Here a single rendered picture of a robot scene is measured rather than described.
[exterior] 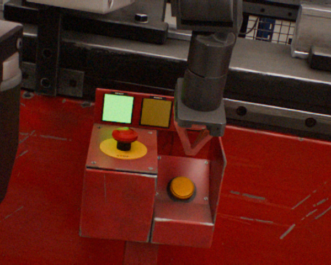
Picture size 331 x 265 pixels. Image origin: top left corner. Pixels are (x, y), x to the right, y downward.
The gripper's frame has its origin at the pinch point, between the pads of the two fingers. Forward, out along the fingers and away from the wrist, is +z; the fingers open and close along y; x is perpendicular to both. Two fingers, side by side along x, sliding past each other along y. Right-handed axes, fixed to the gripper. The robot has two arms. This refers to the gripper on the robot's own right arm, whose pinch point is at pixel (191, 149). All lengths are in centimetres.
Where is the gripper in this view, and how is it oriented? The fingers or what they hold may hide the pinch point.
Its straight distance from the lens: 98.1
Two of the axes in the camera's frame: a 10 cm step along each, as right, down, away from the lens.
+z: -1.3, 7.8, 6.1
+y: 0.0, -6.1, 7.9
